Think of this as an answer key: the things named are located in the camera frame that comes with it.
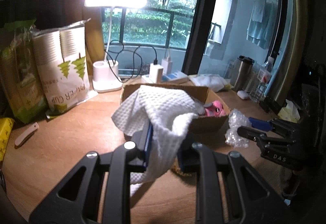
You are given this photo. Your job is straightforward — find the bubble wrap piece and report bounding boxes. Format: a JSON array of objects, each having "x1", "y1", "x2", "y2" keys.
[{"x1": 225, "y1": 109, "x2": 251, "y2": 148}]

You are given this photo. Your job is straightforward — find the white waffle cloth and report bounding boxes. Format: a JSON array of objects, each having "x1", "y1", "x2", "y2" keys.
[{"x1": 112, "y1": 85, "x2": 198, "y2": 197}]

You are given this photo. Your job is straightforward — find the pink plush toy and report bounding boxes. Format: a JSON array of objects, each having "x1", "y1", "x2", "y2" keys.
[{"x1": 203, "y1": 100, "x2": 226, "y2": 117}]

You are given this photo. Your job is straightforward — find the yellow tissue pack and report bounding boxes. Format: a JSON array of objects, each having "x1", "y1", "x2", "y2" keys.
[{"x1": 278, "y1": 100, "x2": 300, "y2": 123}]

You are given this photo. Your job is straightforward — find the cardboard box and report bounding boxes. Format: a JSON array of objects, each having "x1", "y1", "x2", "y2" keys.
[{"x1": 120, "y1": 82, "x2": 231, "y2": 134}]

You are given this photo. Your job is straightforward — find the white earbud case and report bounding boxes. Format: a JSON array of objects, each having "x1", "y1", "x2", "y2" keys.
[{"x1": 237, "y1": 90, "x2": 249, "y2": 101}]

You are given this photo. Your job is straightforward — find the plastic water bottle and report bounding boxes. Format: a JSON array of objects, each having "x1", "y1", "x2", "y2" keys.
[{"x1": 249, "y1": 56, "x2": 274, "y2": 103}]

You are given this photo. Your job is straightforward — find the steel thermos mug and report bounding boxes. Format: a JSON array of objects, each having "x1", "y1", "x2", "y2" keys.
[{"x1": 230, "y1": 55, "x2": 255, "y2": 91}]

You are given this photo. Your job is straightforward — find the white plastic packet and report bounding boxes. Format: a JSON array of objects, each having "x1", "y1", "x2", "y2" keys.
[{"x1": 189, "y1": 74, "x2": 232, "y2": 92}]

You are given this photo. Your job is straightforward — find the white desk lamp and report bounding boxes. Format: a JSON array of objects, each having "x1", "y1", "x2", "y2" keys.
[{"x1": 84, "y1": 0, "x2": 148, "y2": 93}]

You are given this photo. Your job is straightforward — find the blue white box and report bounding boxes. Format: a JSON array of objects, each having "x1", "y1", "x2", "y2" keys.
[{"x1": 162, "y1": 71, "x2": 188, "y2": 84}]

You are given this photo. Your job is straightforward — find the white charger plug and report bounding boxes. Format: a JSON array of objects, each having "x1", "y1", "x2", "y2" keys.
[{"x1": 161, "y1": 48, "x2": 172, "y2": 75}]

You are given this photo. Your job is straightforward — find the blue hanging towel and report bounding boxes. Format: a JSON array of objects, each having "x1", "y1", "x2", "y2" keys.
[{"x1": 247, "y1": 0, "x2": 277, "y2": 49}]

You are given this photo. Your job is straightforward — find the balcony railing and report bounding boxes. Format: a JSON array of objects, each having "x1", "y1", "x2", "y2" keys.
[{"x1": 101, "y1": 6, "x2": 195, "y2": 49}]

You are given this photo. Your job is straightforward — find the paper cup package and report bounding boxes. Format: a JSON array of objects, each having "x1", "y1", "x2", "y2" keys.
[{"x1": 32, "y1": 20, "x2": 92, "y2": 115}]

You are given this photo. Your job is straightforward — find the beige folding knife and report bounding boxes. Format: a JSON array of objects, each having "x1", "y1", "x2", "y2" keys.
[{"x1": 14, "y1": 122, "x2": 39, "y2": 148}]

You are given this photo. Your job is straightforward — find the green snack bag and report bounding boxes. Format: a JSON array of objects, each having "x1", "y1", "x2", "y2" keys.
[{"x1": 1, "y1": 20, "x2": 47, "y2": 124}]

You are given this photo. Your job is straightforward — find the yellow box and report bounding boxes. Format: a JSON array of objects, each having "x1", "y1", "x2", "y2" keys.
[{"x1": 0, "y1": 118, "x2": 14, "y2": 162}]

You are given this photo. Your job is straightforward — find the brown curtain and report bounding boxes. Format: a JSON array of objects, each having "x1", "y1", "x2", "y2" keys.
[{"x1": 64, "y1": 0, "x2": 105, "y2": 75}]

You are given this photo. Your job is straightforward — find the white charger with cable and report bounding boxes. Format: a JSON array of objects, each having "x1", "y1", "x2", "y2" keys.
[{"x1": 104, "y1": 40, "x2": 164, "y2": 84}]

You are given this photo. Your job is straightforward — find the black window frame post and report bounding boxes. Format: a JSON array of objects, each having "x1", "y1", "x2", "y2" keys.
[{"x1": 182, "y1": 0, "x2": 216, "y2": 75}]

